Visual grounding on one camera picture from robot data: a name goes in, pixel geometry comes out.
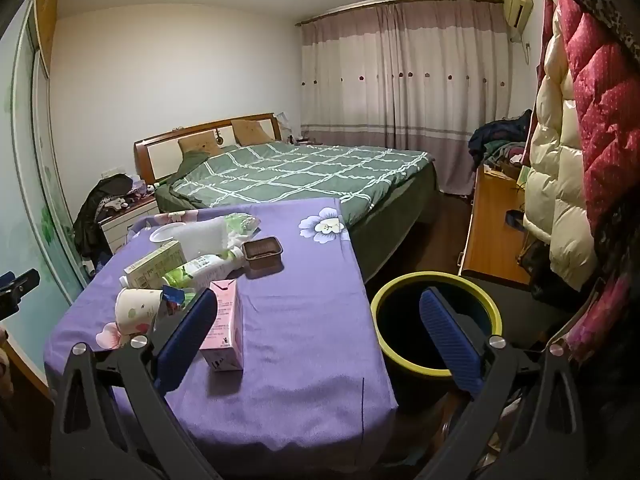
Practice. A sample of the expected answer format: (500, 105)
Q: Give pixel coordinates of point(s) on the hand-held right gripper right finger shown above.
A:
(450, 340)

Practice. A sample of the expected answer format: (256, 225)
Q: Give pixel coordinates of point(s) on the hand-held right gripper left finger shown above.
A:
(187, 335)

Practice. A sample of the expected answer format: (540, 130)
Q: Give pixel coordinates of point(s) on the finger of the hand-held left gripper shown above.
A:
(17, 287)

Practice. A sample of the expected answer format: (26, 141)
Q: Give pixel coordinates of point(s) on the pink carton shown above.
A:
(225, 320)

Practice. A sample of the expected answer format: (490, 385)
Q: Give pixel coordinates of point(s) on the yellow rimmed trash bin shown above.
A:
(415, 367)

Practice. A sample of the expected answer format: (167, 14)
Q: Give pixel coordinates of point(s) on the floral paper cup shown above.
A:
(135, 310)

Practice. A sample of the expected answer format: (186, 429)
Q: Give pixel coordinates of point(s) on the green labelled plastic bottle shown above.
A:
(200, 267)

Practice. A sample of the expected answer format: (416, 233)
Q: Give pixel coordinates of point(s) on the beige carton box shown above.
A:
(150, 265)

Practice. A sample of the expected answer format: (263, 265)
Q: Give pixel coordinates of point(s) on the brown plastic tray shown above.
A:
(262, 255)

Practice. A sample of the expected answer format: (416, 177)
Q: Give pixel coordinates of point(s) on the blue snack wrapper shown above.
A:
(172, 300)

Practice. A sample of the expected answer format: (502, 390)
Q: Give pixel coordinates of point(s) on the white towel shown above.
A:
(200, 237)

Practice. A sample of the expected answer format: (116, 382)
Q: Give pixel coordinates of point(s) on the purple floral blanket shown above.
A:
(300, 335)

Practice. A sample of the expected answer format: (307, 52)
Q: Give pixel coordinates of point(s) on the white nightstand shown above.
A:
(120, 230)

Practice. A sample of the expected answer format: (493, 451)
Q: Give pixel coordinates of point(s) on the long wooden desk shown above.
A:
(492, 230)

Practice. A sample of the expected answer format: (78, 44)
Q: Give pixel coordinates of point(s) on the brown handbag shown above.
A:
(535, 257)

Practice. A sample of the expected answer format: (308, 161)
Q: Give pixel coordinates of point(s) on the dark jacket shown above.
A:
(100, 200)

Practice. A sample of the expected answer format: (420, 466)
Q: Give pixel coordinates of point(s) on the green floral wardrobe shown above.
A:
(30, 160)

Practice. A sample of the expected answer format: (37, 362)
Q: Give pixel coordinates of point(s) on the pink floral garment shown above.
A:
(605, 310)

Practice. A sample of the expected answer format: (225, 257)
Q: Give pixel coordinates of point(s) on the wooden bed headboard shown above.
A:
(145, 160)

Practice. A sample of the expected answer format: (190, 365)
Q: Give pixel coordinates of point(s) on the green white box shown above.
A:
(523, 175)

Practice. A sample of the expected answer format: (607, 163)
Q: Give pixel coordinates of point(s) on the tan pillow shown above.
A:
(252, 132)
(200, 142)

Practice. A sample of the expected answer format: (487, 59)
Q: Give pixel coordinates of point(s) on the green checked quilt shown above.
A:
(300, 175)

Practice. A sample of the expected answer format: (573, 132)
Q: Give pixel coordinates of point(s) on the pile of clothes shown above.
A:
(495, 140)

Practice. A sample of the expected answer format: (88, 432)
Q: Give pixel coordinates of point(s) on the pink striped curtain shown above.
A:
(400, 85)

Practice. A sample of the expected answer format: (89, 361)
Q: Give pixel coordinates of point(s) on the red down jacket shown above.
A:
(605, 85)

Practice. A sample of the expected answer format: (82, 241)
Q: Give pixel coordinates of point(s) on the wall air conditioner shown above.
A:
(517, 5)

